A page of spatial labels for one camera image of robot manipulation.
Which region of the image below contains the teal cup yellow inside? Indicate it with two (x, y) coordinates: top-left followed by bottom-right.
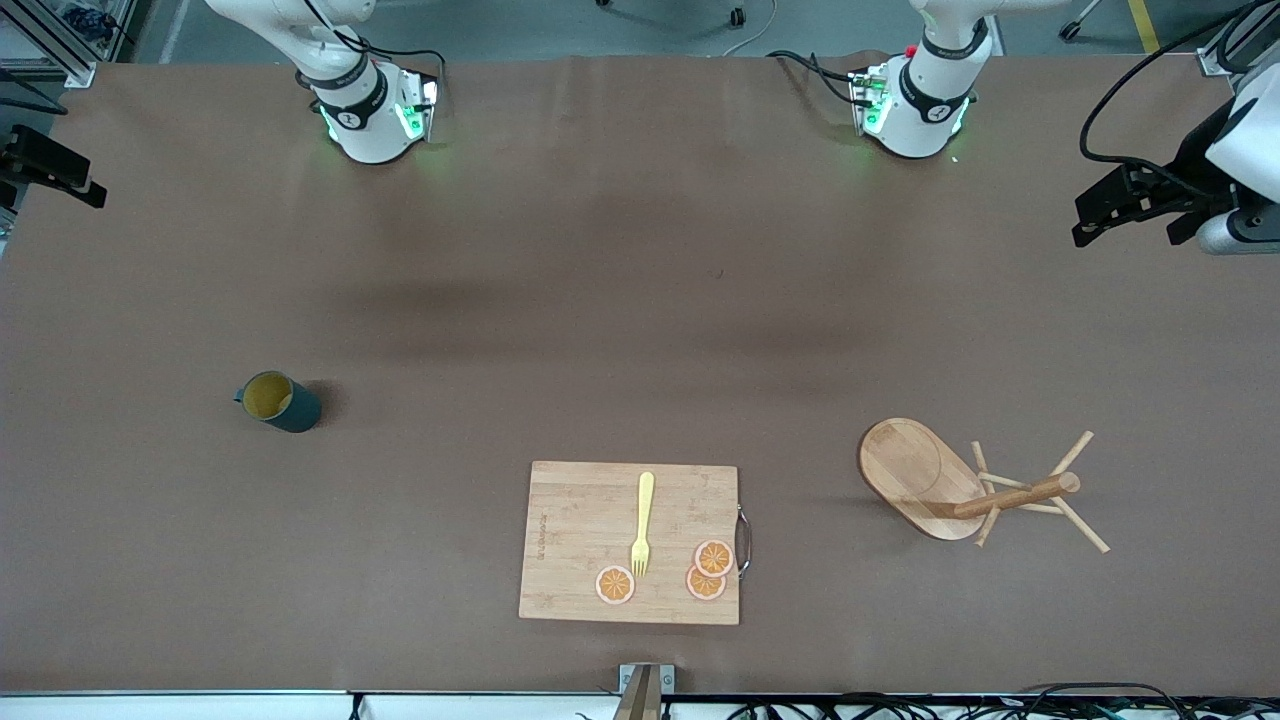
(235, 370), (324, 435)

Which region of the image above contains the wooden mug rack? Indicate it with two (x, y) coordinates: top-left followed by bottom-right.
(857, 417), (1112, 555)

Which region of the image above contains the yellow plastic fork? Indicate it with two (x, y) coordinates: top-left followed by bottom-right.
(630, 471), (657, 579)

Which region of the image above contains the bamboo cutting board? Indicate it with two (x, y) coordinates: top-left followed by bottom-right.
(518, 460), (742, 627)

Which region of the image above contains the aluminium frame post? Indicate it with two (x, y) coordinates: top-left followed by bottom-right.
(1196, 0), (1280, 78)
(0, 0), (137, 89)

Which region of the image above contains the black left arm base cable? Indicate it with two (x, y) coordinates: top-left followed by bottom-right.
(767, 48), (863, 107)

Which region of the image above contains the black arm base cable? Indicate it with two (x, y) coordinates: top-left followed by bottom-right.
(767, 48), (863, 107)
(300, 0), (448, 81)

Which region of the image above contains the black right arm base cable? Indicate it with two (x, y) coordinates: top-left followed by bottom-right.
(300, 0), (448, 81)

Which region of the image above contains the white floor cable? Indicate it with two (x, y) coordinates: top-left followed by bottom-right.
(720, 0), (782, 58)

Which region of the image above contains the black cable bundle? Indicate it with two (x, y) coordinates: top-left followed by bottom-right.
(725, 682), (1280, 720)

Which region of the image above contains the grey metal clamp bracket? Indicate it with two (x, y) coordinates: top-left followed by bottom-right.
(617, 663), (675, 720)

